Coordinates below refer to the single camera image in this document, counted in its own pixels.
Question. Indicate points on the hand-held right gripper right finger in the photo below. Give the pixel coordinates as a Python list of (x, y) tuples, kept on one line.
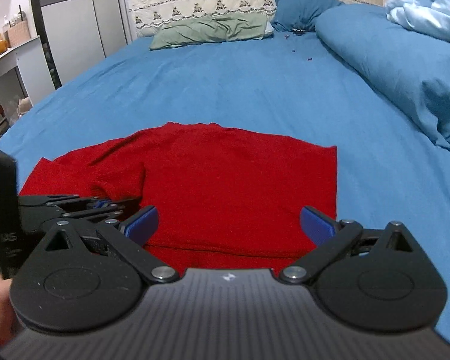
[(317, 227)]

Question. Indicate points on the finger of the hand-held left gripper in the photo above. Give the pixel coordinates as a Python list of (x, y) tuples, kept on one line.
[(125, 208), (56, 200)]

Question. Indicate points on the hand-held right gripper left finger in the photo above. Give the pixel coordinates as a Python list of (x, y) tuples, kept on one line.
[(143, 225)]

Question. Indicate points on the red knit sweater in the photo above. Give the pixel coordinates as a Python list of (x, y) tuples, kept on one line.
[(228, 187)]

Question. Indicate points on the white desk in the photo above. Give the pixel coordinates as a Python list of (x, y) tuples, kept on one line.
[(11, 63)]

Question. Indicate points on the bed with blue sheet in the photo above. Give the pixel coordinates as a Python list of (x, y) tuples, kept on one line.
[(228, 90)]

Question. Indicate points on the wicker basket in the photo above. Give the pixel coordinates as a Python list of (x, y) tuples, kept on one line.
[(18, 33)]

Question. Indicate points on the grey and white wardrobe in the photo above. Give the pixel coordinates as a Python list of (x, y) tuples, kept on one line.
[(78, 18)]

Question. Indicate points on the blue duvet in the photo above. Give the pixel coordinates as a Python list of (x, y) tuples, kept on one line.
[(390, 56)]

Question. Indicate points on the green pillow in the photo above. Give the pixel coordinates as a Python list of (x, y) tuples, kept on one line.
[(202, 30)]

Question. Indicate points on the small dark hair clip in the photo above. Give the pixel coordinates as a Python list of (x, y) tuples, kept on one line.
[(298, 30)]

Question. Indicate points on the cream embroidered pillow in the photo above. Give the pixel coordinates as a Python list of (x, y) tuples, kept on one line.
[(180, 9)]

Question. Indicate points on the dark blue pillow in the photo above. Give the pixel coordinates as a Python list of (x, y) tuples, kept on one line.
[(303, 5)]

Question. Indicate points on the light blue blanket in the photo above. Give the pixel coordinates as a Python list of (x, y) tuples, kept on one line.
[(431, 7)]

